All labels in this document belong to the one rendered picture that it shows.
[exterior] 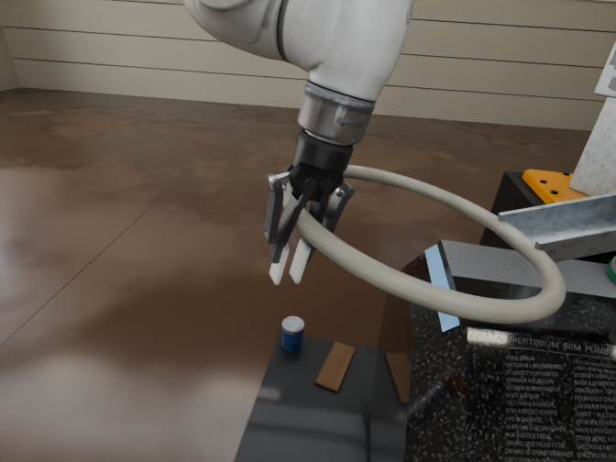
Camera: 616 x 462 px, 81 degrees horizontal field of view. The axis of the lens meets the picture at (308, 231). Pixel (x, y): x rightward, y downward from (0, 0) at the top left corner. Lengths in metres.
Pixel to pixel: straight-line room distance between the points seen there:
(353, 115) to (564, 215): 0.60
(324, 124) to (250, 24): 0.14
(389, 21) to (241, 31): 0.17
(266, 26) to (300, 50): 0.05
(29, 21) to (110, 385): 7.51
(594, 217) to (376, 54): 0.67
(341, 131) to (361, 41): 0.10
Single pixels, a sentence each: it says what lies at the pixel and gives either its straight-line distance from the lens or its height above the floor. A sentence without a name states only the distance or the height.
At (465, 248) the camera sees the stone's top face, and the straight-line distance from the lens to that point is 1.04.
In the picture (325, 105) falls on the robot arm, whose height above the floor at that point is 1.24.
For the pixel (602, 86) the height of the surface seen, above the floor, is 1.18.
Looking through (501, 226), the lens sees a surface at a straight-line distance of 0.83.
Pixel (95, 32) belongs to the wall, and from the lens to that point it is 7.97.
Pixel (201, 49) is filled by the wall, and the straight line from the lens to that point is 7.17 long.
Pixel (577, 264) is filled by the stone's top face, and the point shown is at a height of 0.83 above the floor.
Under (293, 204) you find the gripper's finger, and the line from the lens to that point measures 0.50.
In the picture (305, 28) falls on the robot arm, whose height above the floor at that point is 1.31.
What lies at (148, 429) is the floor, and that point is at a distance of 1.62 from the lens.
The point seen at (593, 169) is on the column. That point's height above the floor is 0.89.
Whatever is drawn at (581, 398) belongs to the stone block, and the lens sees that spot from 0.88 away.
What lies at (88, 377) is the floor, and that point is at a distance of 1.85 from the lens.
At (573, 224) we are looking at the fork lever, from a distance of 0.93.
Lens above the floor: 1.32
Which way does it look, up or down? 30 degrees down
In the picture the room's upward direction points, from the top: 4 degrees clockwise
